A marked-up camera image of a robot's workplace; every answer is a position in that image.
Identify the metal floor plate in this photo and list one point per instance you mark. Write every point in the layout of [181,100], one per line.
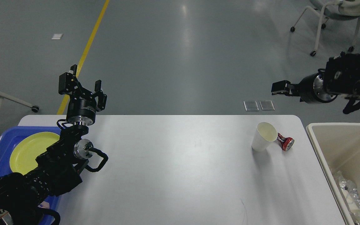
[251,106]
[267,105]

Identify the yellow plastic plate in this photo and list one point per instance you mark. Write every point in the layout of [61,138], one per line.
[23,157]

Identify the white paper cup front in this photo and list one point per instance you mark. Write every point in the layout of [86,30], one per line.
[351,203]

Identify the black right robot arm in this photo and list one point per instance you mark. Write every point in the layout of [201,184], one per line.
[339,78]

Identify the small white cup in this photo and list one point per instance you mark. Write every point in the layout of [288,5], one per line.
[265,134]

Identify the silver foil wrapper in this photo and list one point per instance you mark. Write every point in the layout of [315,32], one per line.
[350,186]

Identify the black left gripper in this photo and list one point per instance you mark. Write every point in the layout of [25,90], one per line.
[82,106]

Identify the beige plastic bin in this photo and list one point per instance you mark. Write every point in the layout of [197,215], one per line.
[337,147]

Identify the white chair top right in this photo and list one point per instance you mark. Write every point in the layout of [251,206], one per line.
[338,10]

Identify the crushed red soda can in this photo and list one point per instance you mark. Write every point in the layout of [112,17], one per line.
[286,143]

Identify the pink mug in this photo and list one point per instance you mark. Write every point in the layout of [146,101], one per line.
[44,204]

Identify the right metal floor plate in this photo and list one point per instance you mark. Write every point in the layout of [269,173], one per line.
[267,105]

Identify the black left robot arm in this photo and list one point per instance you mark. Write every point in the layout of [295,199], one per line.
[60,165]

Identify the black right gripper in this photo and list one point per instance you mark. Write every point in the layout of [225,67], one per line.
[310,90]

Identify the left metal floor plate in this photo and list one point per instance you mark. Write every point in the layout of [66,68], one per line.
[251,106]

